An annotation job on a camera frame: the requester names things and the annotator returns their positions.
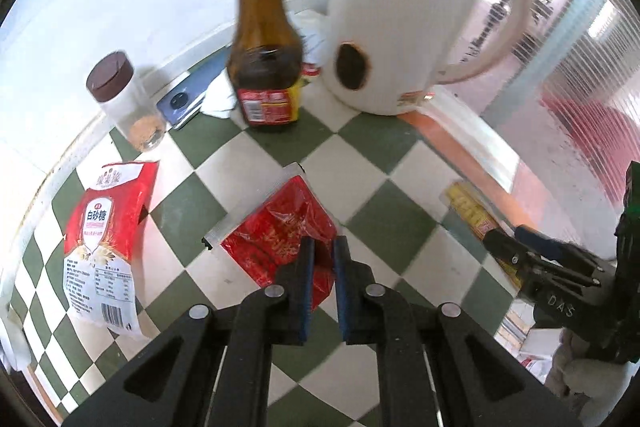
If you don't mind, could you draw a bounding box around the blue smartphone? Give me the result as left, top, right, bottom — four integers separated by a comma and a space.
156, 56, 232, 130

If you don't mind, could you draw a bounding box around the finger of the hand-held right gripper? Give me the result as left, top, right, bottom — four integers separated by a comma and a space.
514, 225, 610, 279
481, 228, 603, 292

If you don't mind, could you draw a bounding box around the yellow packet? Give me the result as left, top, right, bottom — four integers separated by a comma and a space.
444, 180, 527, 289

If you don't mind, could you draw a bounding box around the red white sugar bag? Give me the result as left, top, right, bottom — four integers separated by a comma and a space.
63, 160, 160, 339

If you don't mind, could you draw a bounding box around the brown sauce bottle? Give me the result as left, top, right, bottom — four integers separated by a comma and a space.
226, 0, 305, 134

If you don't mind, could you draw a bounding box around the red sauce packet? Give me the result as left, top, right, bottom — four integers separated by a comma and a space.
202, 162, 339, 314

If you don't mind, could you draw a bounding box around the clear jar brown lid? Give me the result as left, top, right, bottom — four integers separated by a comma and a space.
85, 50, 166, 153

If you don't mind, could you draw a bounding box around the white red box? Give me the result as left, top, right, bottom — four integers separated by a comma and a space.
500, 307, 563, 383

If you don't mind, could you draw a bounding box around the person's right forearm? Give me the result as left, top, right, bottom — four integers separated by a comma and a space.
544, 331, 635, 410

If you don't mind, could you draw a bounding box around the green white checkered tablecloth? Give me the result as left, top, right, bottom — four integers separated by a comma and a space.
0, 102, 521, 427

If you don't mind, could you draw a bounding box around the orange table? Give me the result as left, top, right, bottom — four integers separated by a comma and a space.
397, 99, 523, 195

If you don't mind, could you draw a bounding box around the white electric kettle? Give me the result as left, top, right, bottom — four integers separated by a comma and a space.
319, 0, 532, 116

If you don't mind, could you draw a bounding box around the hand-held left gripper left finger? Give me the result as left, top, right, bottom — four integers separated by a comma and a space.
60, 237, 317, 427

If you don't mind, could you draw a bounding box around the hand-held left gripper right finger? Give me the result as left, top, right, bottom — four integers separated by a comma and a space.
333, 235, 585, 427

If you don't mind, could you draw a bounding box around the frosted glass sliding door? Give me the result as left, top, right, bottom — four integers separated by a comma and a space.
475, 0, 640, 268

